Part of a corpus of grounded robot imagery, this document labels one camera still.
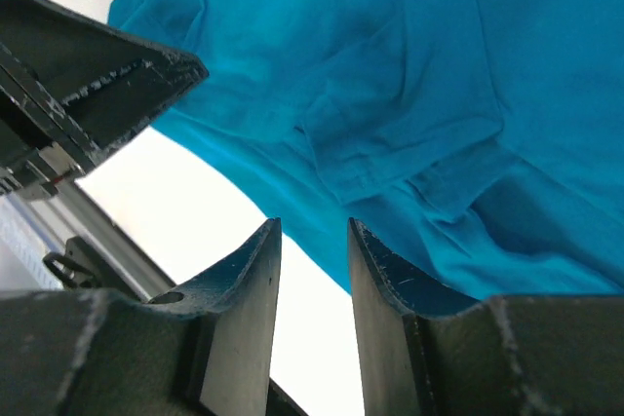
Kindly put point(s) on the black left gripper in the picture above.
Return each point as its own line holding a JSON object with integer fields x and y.
{"x": 74, "y": 91}

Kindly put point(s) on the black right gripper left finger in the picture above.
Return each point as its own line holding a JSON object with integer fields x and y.
{"x": 202, "y": 348}

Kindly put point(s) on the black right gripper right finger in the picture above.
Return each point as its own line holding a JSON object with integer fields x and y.
{"x": 425, "y": 349}

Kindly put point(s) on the bright blue t-shirt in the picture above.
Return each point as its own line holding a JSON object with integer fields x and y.
{"x": 482, "y": 140}

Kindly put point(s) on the aluminium frame rail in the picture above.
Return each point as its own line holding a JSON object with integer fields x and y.
{"x": 71, "y": 218}

